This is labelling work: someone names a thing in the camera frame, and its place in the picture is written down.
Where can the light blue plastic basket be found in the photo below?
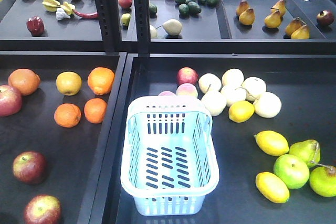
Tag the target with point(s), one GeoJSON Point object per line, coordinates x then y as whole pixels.
{"type": "Point", "coordinates": [168, 163]}

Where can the pink peach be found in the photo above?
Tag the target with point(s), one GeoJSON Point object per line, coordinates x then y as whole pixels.
{"type": "Point", "coordinates": [187, 89]}

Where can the red apple by pears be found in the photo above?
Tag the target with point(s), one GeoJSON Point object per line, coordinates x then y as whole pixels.
{"type": "Point", "coordinates": [186, 75]}

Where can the large orange right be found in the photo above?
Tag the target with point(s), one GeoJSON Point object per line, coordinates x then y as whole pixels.
{"type": "Point", "coordinates": [100, 80]}

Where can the yellow lemon upper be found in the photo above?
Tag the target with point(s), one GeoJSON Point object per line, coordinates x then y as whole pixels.
{"type": "Point", "coordinates": [241, 111]}

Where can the yellow lemon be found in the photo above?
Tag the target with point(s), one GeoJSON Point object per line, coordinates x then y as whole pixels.
{"type": "Point", "coordinates": [241, 111]}
{"type": "Point", "coordinates": [272, 187]}
{"type": "Point", "coordinates": [272, 143]}

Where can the small orange right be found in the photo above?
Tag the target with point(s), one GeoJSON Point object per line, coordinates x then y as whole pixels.
{"type": "Point", "coordinates": [95, 110]}

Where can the small orange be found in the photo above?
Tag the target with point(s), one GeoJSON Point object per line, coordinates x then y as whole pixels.
{"type": "Point", "coordinates": [95, 110]}
{"type": "Point", "coordinates": [67, 115]}

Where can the yellow orange fruit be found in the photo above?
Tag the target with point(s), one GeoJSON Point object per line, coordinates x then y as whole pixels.
{"type": "Point", "coordinates": [68, 83]}

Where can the small orange left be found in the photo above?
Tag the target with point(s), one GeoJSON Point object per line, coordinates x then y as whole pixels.
{"type": "Point", "coordinates": [67, 115]}

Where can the black wood produce stand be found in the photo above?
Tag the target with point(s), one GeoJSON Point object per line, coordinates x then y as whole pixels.
{"type": "Point", "coordinates": [276, 40]}

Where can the red chili pepper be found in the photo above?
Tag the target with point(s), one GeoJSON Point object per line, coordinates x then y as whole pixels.
{"type": "Point", "coordinates": [86, 15]}

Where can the yellow lemon middle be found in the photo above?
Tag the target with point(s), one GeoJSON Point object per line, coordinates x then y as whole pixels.
{"type": "Point", "coordinates": [272, 143]}

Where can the white garlic bulb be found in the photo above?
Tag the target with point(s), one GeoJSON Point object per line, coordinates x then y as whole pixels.
{"type": "Point", "coordinates": [61, 14]}

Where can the yellow lemon lower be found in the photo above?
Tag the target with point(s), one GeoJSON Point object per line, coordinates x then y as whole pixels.
{"type": "Point", "coordinates": [272, 187]}

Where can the orange behind pink apple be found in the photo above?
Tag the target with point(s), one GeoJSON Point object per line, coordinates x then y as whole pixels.
{"type": "Point", "coordinates": [25, 80]}

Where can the green apple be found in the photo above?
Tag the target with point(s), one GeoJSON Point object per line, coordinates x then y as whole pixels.
{"type": "Point", "coordinates": [292, 170]}

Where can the green pear upper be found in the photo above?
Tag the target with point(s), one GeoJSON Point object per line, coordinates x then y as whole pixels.
{"type": "Point", "coordinates": [308, 151]}

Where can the green pear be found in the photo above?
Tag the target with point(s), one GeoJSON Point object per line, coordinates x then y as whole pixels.
{"type": "Point", "coordinates": [322, 179]}
{"type": "Point", "coordinates": [308, 151]}

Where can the red bell pepper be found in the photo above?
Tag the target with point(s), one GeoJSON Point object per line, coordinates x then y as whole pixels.
{"type": "Point", "coordinates": [35, 26]}

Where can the red apple middle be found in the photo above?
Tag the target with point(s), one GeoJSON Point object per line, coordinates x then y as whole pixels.
{"type": "Point", "coordinates": [30, 167]}

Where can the pink red apple centre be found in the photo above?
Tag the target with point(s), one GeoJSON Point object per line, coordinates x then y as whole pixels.
{"type": "Point", "coordinates": [11, 100]}

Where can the red apple front right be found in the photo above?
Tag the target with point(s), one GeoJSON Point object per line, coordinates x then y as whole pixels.
{"type": "Point", "coordinates": [43, 209]}

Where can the green pear right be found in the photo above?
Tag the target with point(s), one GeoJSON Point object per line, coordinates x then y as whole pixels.
{"type": "Point", "coordinates": [322, 179]}

